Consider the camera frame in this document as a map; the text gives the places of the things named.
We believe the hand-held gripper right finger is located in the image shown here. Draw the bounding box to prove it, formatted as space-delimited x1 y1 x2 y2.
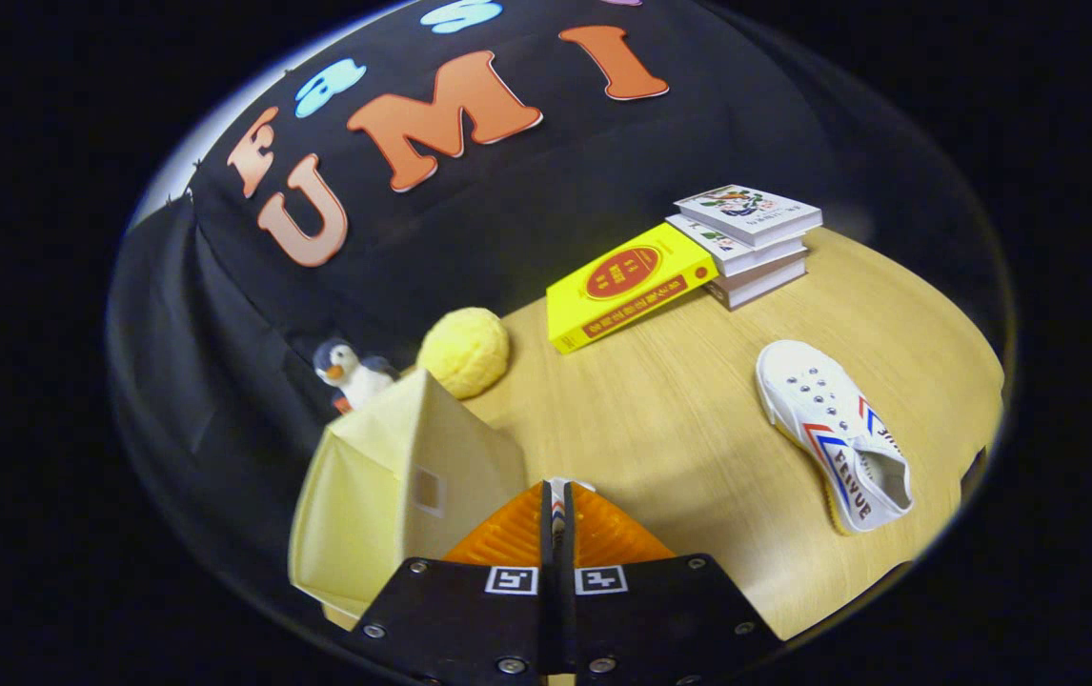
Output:
560 481 787 686

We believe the beige fabric storage box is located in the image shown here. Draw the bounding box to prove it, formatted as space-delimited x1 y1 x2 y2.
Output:
287 369 531 631

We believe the white book floral cover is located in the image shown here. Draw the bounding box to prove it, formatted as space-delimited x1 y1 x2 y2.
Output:
672 184 824 248

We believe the yellow fuzzy plush ball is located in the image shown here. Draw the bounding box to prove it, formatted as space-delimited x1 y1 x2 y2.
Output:
415 307 512 401

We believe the penguin plush toy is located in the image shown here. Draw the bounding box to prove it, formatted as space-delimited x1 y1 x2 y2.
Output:
312 335 400 416

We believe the white canvas shoe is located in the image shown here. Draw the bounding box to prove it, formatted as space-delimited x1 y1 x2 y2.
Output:
755 339 916 536
549 476 597 549

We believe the yellow book red circle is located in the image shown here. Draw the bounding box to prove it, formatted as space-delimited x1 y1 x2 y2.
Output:
546 223 720 355

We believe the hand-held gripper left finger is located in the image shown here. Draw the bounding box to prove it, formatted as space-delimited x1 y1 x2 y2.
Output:
354 481 558 686

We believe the white book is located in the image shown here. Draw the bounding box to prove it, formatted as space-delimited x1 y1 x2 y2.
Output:
705 255 810 313
664 214 810 278

